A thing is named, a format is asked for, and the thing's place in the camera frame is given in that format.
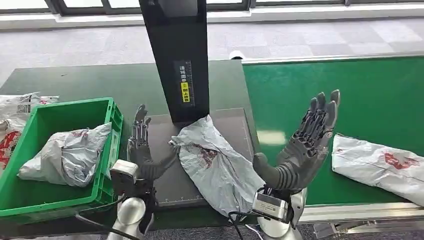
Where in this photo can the green conveyor belt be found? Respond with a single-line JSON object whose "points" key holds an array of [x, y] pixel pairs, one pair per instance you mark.
{"points": [[281, 82]]}

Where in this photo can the white conveyor roller end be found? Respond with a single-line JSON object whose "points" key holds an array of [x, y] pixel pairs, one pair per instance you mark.
{"points": [[236, 54]]}

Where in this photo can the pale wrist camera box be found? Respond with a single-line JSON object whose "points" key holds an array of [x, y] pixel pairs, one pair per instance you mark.
{"points": [[270, 207], [124, 169]]}

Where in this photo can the dark window frame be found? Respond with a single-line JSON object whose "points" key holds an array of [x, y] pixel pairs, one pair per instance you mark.
{"points": [[99, 11]]}

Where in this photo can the yellow and black warning sticker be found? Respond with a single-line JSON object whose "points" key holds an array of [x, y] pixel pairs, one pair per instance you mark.
{"points": [[185, 92]]}

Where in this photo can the white window sill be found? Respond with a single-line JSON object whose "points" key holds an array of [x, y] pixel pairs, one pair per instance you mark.
{"points": [[298, 14]]}

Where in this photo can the black scanner column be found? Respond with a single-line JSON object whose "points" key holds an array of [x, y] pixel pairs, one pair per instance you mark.
{"points": [[179, 43]]}

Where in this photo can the green plastic crate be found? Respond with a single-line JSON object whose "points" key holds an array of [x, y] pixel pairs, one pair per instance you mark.
{"points": [[63, 112]]}

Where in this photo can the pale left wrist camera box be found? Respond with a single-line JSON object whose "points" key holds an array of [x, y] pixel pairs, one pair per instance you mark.
{"points": [[124, 169]]}

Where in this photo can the white parcel with QR label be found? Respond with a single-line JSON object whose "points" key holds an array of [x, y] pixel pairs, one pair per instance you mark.
{"points": [[13, 107]]}

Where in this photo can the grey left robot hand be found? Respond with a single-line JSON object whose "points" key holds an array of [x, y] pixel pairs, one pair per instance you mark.
{"points": [[145, 162]]}

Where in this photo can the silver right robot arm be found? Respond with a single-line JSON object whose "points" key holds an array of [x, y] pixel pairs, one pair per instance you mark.
{"points": [[278, 232]]}

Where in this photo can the aluminium conveyor rail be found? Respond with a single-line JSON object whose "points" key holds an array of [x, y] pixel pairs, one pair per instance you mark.
{"points": [[357, 212]]}

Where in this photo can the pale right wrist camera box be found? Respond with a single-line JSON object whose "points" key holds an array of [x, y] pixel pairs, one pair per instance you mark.
{"points": [[270, 207]]}

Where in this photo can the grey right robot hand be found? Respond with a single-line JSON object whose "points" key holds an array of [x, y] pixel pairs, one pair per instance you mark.
{"points": [[298, 162]]}

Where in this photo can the white parcel with red print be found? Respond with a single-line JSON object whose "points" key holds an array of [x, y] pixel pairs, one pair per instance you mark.
{"points": [[8, 147]]}

